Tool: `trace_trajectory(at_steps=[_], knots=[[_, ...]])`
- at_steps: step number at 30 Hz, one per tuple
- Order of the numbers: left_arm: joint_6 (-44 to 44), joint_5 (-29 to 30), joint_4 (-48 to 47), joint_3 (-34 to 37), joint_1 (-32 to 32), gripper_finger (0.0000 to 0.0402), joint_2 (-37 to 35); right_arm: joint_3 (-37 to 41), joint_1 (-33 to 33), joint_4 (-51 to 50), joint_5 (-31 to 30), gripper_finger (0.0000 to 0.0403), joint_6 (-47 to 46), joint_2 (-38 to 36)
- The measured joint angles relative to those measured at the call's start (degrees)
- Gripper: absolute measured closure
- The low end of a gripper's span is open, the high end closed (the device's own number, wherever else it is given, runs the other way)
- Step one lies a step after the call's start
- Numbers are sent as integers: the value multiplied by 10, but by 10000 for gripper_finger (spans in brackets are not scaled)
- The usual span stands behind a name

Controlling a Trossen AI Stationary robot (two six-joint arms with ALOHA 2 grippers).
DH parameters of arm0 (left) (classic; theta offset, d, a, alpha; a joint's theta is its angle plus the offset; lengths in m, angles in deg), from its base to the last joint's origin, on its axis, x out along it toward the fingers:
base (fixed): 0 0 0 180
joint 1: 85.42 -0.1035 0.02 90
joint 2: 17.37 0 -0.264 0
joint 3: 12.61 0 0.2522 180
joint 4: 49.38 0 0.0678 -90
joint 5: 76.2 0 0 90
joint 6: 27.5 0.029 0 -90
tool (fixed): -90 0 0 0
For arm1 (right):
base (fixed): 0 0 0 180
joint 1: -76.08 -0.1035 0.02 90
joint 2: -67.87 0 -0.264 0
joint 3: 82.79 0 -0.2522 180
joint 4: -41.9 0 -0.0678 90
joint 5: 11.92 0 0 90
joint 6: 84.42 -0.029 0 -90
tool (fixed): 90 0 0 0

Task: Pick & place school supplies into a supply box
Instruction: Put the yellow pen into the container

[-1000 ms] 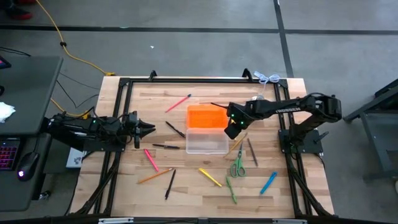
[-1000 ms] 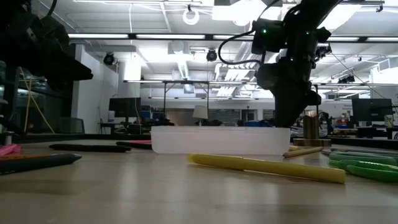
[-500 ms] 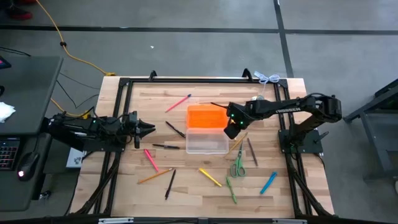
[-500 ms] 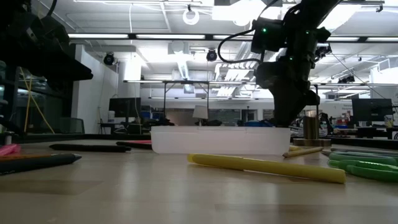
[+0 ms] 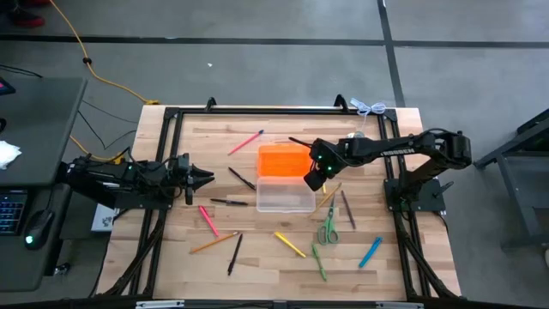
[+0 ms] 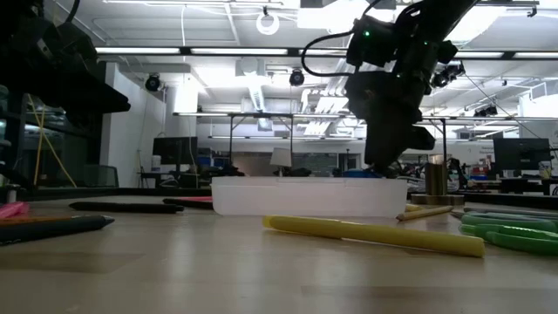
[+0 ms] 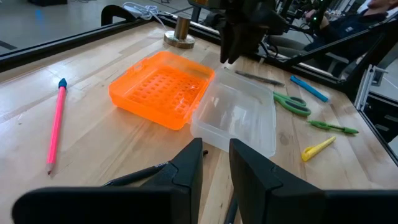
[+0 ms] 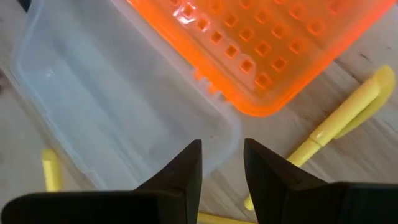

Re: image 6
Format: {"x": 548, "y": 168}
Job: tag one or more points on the black pen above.
{"x": 183, "y": 205}
{"x": 52, "y": 230}
{"x": 126, "y": 207}

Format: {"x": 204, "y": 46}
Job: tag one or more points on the black aluminium table frame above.
{"x": 131, "y": 192}

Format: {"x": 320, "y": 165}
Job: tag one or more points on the black computer monitor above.
{"x": 521, "y": 153}
{"x": 174, "y": 150}

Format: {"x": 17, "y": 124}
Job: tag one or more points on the white short post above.
{"x": 11, "y": 194}

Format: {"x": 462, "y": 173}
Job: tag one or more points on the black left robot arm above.
{"x": 17, "y": 39}

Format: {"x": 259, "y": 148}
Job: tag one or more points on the white cup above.
{"x": 156, "y": 163}

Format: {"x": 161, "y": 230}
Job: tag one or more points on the blue storage bin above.
{"x": 355, "y": 173}

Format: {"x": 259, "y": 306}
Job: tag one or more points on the black background rig frame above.
{"x": 261, "y": 114}

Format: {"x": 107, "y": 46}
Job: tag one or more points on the grey pen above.
{"x": 514, "y": 211}

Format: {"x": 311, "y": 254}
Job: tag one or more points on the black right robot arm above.
{"x": 427, "y": 26}

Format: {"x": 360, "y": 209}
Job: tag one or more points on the pink highlighter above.
{"x": 13, "y": 209}

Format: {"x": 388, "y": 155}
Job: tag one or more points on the natural wooden pencil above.
{"x": 425, "y": 213}

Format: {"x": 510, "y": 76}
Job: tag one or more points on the black ceiling camera cluster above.
{"x": 447, "y": 74}

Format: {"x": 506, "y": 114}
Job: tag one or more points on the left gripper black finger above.
{"x": 104, "y": 101}

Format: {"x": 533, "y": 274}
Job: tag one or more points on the brass cylinder on round base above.
{"x": 436, "y": 179}

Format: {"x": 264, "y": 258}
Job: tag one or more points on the clear plastic supply box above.
{"x": 305, "y": 196}

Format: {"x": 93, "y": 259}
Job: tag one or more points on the green highlighter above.
{"x": 523, "y": 244}

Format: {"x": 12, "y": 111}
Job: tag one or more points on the orange pencil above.
{"x": 35, "y": 219}

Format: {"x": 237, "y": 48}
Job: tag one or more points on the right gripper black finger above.
{"x": 371, "y": 144}
{"x": 388, "y": 148}

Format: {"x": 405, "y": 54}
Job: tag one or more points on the black overhead beam with lights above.
{"x": 235, "y": 51}

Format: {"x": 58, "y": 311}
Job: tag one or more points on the black round ceiling speaker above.
{"x": 153, "y": 83}
{"x": 297, "y": 77}

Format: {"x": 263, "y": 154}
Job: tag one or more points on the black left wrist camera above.
{"x": 72, "y": 43}

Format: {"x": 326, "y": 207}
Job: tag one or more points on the small black ceiling camera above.
{"x": 486, "y": 111}

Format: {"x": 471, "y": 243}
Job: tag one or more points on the white lampshade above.
{"x": 281, "y": 157}

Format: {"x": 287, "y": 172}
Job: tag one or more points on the dark office chair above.
{"x": 100, "y": 174}

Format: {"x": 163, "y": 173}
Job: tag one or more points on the yellow pencil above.
{"x": 414, "y": 207}

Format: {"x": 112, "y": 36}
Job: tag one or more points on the yellow highlighter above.
{"x": 370, "y": 233}

